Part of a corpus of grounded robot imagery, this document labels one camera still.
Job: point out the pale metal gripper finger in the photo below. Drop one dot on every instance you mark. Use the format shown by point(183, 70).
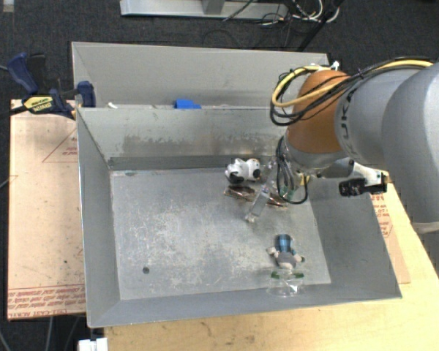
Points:
point(260, 207)
point(252, 210)

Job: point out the brown sunglasses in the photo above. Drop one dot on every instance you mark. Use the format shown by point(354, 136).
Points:
point(239, 192)

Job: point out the white and black toy animal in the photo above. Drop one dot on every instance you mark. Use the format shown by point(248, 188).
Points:
point(241, 168)

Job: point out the grey toy figure blue hat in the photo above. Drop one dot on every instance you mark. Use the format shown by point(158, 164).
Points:
point(286, 256)

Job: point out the grey metal bin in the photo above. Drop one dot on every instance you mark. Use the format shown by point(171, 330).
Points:
point(186, 232)

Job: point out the blue block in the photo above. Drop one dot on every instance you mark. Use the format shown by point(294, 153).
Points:
point(186, 104)

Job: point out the brown cardboard board red print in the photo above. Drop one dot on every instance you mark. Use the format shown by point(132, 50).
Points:
point(40, 196)

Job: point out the black cylinder on white bracket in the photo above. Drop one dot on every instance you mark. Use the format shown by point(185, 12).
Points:
point(362, 186)

